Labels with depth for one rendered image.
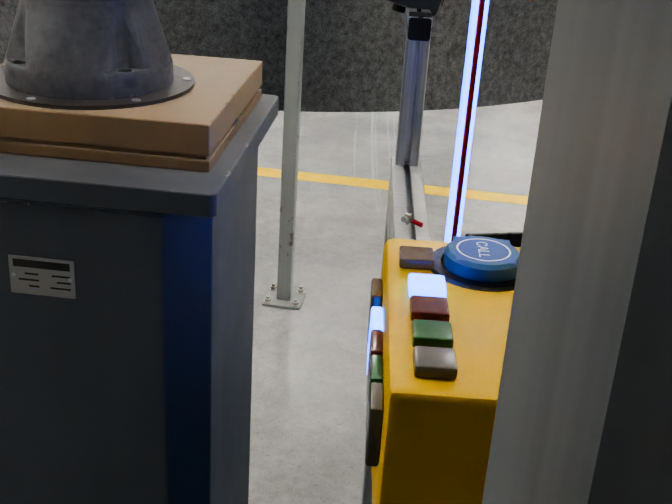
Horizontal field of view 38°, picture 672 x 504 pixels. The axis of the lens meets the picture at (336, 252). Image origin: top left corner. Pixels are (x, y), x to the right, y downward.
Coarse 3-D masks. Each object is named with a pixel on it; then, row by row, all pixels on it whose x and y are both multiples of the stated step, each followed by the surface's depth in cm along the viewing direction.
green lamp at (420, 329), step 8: (416, 320) 44; (424, 320) 44; (432, 320) 44; (416, 328) 43; (424, 328) 43; (432, 328) 43; (440, 328) 43; (448, 328) 43; (416, 336) 42; (424, 336) 42; (432, 336) 42; (440, 336) 42; (448, 336) 43; (416, 344) 42; (424, 344) 42; (432, 344) 42; (440, 344) 42; (448, 344) 42
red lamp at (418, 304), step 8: (416, 296) 46; (424, 296) 46; (432, 296) 46; (416, 304) 45; (424, 304) 45; (432, 304) 45; (440, 304) 45; (448, 304) 46; (416, 312) 45; (424, 312) 45; (432, 312) 45; (440, 312) 45; (448, 312) 45; (440, 320) 45; (448, 320) 45
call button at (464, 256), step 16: (464, 240) 51; (480, 240) 51; (496, 240) 51; (448, 256) 50; (464, 256) 49; (480, 256) 49; (496, 256) 50; (512, 256) 50; (464, 272) 49; (480, 272) 49; (496, 272) 49; (512, 272) 49
